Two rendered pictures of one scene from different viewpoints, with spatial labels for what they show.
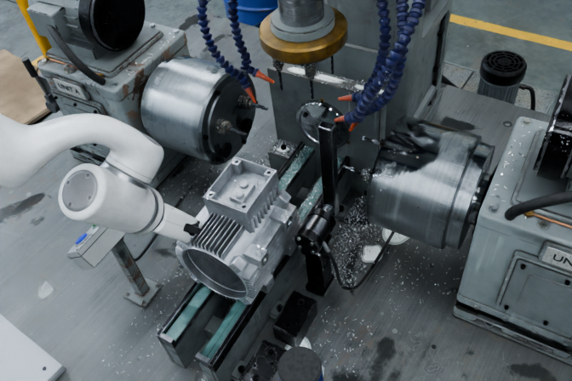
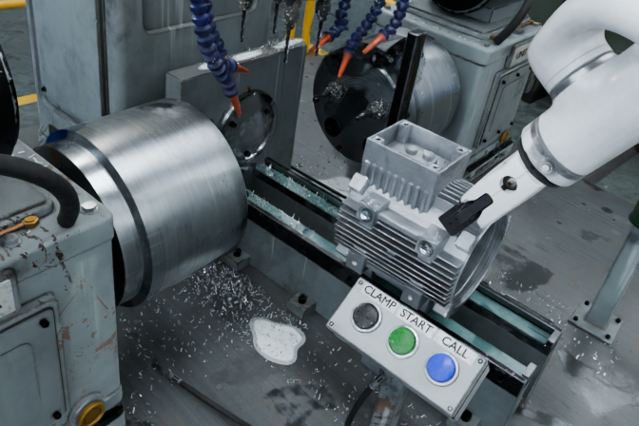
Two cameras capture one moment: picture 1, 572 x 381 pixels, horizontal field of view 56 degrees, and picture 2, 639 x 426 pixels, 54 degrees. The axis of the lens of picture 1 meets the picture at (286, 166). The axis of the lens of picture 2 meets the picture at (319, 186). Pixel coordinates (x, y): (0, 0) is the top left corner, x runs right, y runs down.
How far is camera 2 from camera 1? 1.29 m
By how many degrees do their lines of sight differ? 67
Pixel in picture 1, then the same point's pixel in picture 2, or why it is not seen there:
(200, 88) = (196, 127)
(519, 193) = (477, 29)
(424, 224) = (448, 106)
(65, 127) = not seen: outside the picture
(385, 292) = not seen: hidden behind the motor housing
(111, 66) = (26, 195)
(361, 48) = (222, 17)
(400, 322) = not seen: hidden behind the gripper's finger
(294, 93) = (215, 103)
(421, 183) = (435, 68)
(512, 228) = (502, 49)
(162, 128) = (183, 237)
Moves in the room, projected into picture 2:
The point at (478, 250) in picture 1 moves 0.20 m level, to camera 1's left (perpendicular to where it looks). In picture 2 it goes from (477, 97) to (492, 143)
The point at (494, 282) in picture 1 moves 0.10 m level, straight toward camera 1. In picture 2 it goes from (476, 125) to (516, 145)
